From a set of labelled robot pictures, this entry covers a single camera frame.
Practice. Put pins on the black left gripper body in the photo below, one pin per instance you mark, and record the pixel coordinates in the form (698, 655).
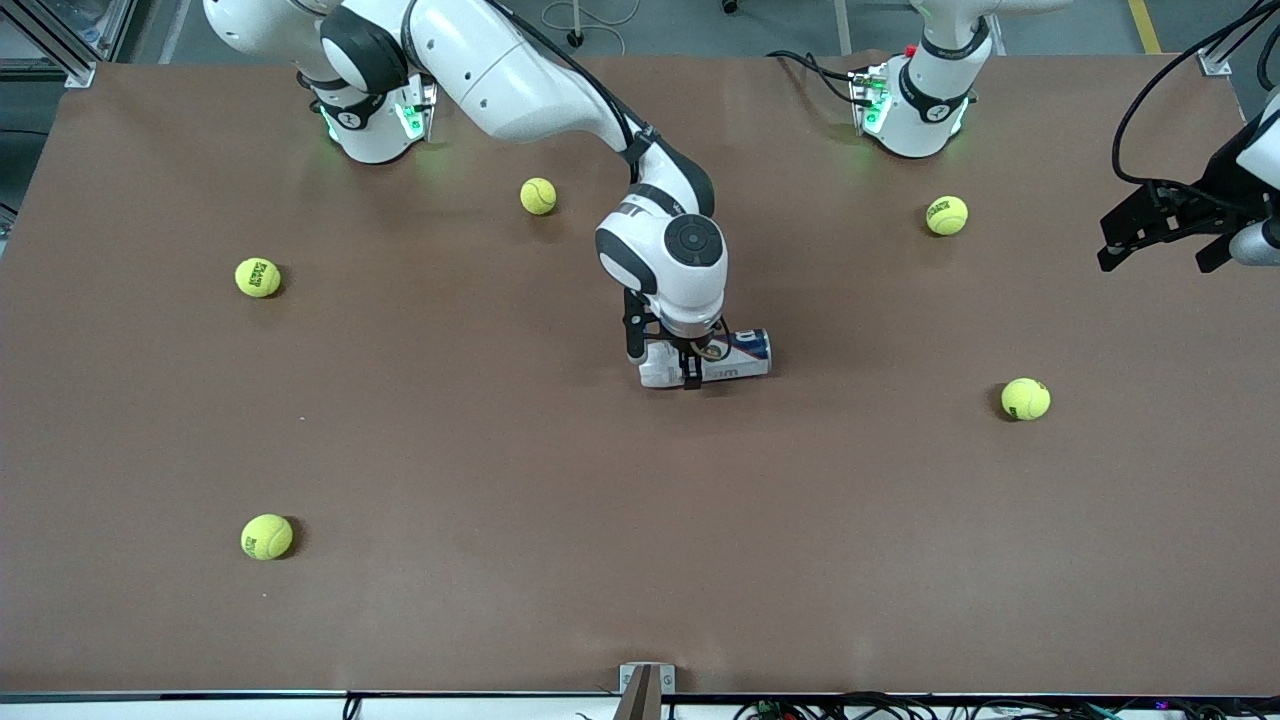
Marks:
(1216, 186)

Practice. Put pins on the white blue tennis ball can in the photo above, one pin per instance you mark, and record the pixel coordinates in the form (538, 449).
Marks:
(740, 352)

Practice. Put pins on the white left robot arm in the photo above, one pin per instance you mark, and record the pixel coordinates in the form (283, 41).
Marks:
(915, 125)

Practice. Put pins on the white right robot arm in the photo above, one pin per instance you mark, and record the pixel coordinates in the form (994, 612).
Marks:
(520, 80)

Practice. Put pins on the plain yellow tennis ball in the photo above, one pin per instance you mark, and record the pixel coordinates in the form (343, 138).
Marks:
(538, 196)

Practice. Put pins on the yellow tennis ball black print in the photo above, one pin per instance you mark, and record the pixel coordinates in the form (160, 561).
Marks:
(947, 216)
(258, 278)
(1026, 399)
(267, 537)

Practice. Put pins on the wheeled stand leg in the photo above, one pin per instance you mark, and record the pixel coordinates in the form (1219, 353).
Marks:
(575, 38)

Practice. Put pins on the aluminium frame post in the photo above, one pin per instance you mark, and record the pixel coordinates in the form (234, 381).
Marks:
(1216, 62)

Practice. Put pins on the grey metal camera bracket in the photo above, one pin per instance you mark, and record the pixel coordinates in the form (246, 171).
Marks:
(646, 685)

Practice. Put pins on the aluminium extrusion frame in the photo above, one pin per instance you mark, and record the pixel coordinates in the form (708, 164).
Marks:
(60, 55)

